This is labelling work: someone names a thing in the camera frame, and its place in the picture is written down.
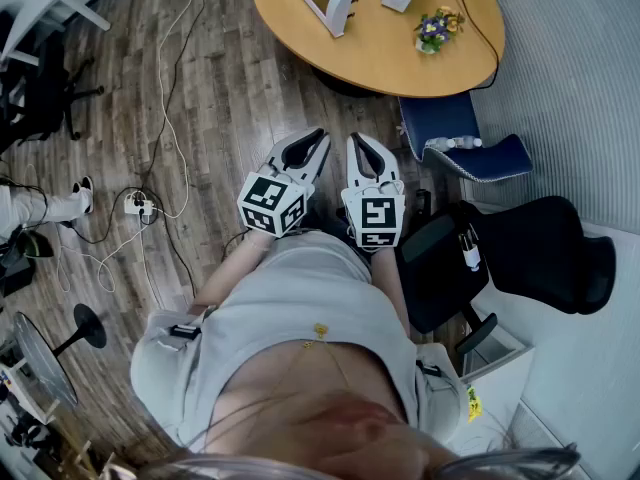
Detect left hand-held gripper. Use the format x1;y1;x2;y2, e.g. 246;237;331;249
237;126;333;240

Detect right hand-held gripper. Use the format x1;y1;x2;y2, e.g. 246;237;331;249
340;131;407;250

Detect person's left forearm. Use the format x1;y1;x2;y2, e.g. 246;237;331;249
192;228;275;315

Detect person's right forearm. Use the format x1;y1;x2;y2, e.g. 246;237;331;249
368;246;412;340

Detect person's dark trousers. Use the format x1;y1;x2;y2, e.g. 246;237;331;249
298;205;362;252

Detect blue cushioned chair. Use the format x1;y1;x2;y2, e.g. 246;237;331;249
397;91;534;185

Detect round wooden table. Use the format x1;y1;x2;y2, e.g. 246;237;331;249
250;0;507;100

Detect potted purple yellow flowers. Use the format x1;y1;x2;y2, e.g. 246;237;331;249
413;5;467;57

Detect person's torso in grey shirt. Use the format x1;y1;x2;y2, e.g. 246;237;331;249
129;230;465;480

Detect white power strip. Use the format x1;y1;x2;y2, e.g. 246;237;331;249
123;191;157;216

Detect black mesh office chair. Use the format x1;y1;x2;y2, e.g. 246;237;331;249
398;188;617;357

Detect yellow tag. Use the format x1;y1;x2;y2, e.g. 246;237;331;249
466;385;484;424

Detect black swivel chair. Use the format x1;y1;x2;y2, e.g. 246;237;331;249
0;10;106;155

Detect white desk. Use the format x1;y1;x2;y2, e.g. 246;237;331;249
0;0;120;68

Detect black bag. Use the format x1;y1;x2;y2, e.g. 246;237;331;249
0;226;55;298

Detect person's glasses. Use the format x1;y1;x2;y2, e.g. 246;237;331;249
434;445;582;480

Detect long black cable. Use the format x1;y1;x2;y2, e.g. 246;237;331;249
59;0;251;302

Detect gold necklace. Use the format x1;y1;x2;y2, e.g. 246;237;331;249
272;321;354;399

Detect long white cable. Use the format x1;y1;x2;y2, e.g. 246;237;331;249
55;0;212;294

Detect black cable on table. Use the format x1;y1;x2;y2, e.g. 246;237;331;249
446;0;502;91

